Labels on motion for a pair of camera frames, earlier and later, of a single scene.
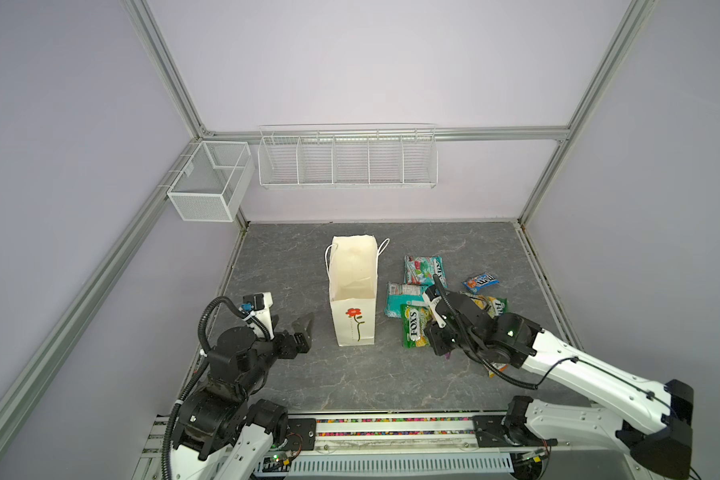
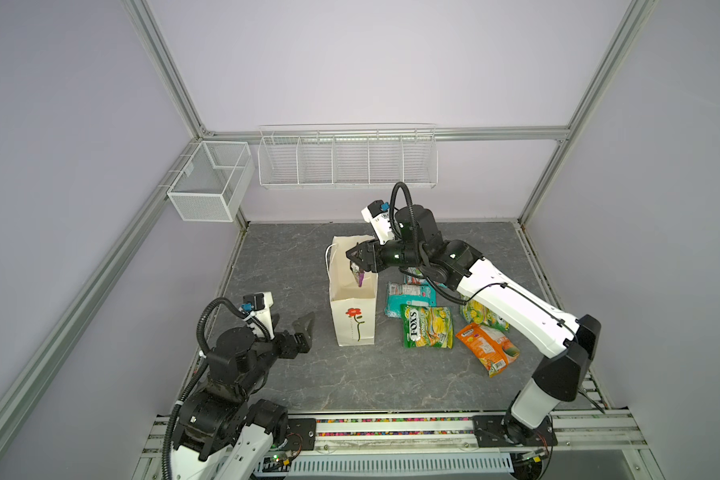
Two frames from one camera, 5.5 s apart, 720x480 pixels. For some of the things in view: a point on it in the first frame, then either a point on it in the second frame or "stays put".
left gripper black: [303, 339] stays put
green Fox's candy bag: [413, 320] stays put
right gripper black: [433, 333] → [374, 256]
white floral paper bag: [351, 266] stays put
